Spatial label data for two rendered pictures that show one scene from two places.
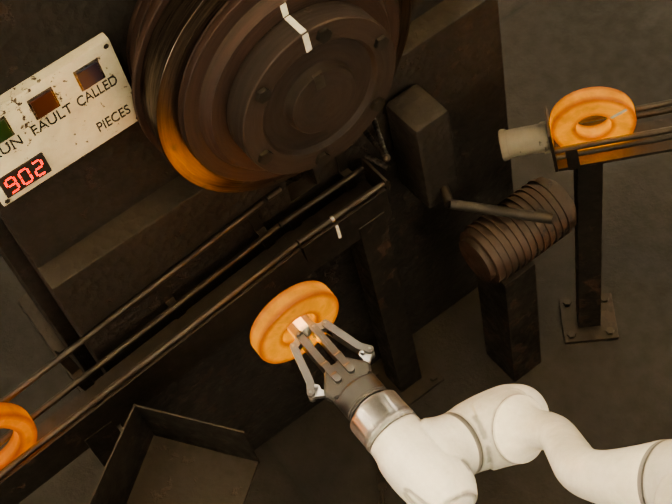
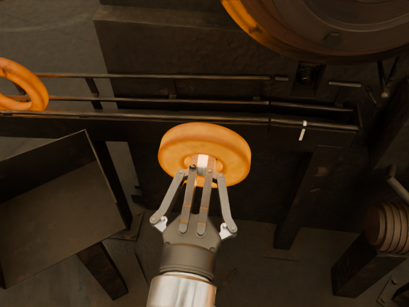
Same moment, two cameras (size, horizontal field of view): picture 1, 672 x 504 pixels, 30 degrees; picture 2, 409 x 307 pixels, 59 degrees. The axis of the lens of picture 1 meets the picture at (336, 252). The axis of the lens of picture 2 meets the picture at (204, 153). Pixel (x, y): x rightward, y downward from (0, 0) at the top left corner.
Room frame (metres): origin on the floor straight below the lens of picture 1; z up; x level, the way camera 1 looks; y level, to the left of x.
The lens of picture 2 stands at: (0.79, -0.08, 1.32)
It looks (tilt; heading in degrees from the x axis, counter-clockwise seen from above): 54 degrees down; 30
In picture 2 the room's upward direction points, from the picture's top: straight up
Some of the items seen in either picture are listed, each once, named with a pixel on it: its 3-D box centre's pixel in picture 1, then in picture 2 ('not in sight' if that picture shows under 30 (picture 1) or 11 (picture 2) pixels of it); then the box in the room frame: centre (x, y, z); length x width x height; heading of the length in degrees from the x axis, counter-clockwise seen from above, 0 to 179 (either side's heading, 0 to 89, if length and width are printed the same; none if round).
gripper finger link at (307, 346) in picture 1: (319, 361); (188, 201); (1.00, 0.07, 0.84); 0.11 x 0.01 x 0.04; 24
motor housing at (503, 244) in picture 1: (522, 285); (384, 258); (1.38, -0.36, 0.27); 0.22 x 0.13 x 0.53; 113
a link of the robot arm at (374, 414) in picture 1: (381, 420); (182, 301); (0.88, 0.01, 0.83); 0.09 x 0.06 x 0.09; 113
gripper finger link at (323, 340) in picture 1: (333, 351); (205, 203); (1.01, 0.05, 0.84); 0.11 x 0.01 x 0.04; 21
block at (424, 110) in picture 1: (422, 146); (403, 128); (1.48, -0.21, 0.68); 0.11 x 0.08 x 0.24; 23
